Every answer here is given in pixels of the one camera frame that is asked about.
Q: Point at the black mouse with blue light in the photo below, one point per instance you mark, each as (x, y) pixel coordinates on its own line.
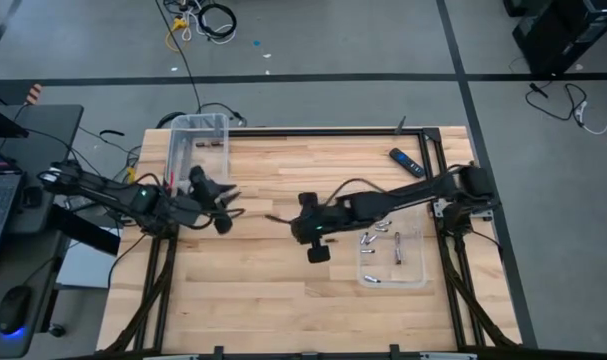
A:
(13, 307)

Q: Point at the silver metal bracket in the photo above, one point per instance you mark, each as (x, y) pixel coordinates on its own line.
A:
(485, 215)

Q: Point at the black computer tower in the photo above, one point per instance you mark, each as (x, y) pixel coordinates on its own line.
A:
(568, 37)

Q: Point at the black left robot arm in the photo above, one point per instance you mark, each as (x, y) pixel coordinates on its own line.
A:
(108, 192)

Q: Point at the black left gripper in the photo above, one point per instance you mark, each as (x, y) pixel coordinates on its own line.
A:
(198, 200)

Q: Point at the white flat panel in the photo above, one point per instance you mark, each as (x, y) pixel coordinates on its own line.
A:
(88, 270)

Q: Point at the small black desk device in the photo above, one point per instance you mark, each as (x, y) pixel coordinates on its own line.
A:
(32, 196)

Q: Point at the black flat screen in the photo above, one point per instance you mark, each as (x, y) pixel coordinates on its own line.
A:
(3, 125)

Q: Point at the black bracket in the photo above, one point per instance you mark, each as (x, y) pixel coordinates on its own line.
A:
(394, 351)
(218, 351)

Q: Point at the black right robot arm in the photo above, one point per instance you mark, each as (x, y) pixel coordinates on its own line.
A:
(408, 195)

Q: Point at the orange black striped object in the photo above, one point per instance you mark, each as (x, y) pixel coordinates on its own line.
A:
(33, 93)

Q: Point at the black remote control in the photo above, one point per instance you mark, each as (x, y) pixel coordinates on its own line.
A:
(407, 163)

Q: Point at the black caster wheel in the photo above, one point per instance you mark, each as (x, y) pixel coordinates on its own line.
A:
(57, 330)

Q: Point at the black side desk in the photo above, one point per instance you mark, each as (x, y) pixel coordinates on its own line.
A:
(48, 135)

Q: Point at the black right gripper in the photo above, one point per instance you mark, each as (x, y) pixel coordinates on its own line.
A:
(313, 225)

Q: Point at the clear plastic storage bin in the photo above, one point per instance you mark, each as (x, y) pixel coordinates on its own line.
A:
(390, 270)
(203, 155)

